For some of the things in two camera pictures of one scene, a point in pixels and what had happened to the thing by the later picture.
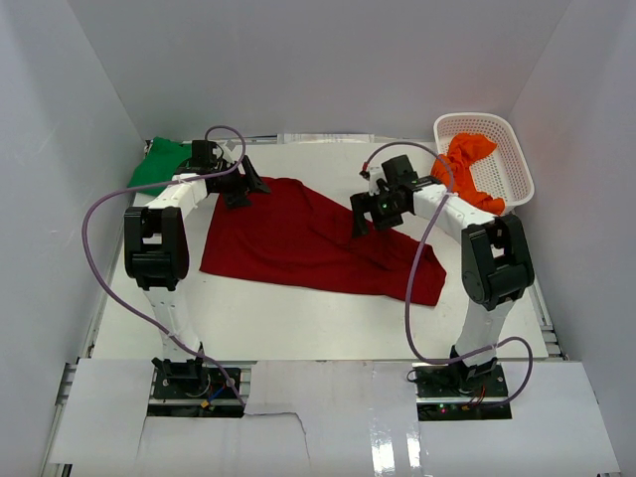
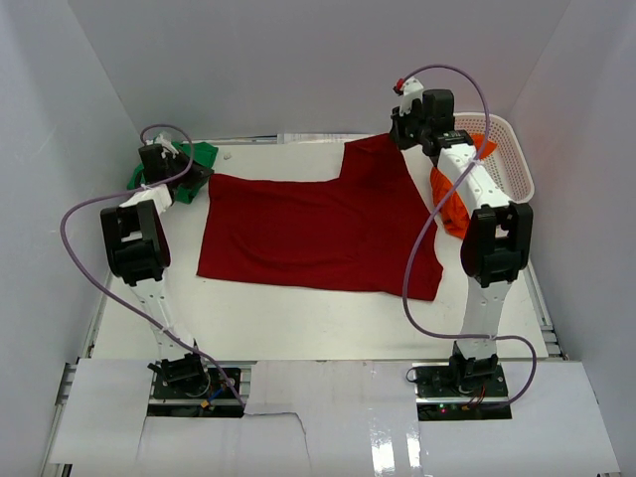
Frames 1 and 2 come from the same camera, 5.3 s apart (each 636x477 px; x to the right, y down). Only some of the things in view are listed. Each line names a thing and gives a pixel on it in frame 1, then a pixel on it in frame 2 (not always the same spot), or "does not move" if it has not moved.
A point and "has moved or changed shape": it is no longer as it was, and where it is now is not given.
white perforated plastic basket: x=503 y=172 does not move
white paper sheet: x=325 y=138 does not move
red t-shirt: x=298 y=234 has moved or changed shape
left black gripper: x=250 y=181 -> x=197 y=173
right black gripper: x=365 y=203 -> x=398 y=124
